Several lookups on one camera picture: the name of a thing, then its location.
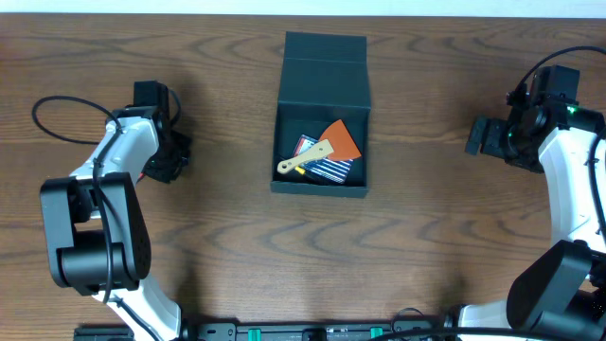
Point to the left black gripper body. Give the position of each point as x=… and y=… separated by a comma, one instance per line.
x=175, y=158

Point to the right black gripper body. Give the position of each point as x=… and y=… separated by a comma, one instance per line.
x=502, y=139

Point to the small yellow black screwdriver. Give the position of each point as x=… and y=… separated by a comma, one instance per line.
x=309, y=176

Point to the orange scraper wooden handle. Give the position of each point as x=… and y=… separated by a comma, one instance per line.
x=335, y=143

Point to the blue precision screwdriver set case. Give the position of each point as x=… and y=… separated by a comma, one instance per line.
x=330, y=171

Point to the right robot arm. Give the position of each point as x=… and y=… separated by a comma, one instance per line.
x=562, y=294

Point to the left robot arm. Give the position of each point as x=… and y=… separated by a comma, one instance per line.
x=96, y=237

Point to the dark green open box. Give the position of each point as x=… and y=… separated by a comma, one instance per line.
x=324, y=78

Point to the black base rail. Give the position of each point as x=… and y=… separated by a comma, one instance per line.
x=229, y=330

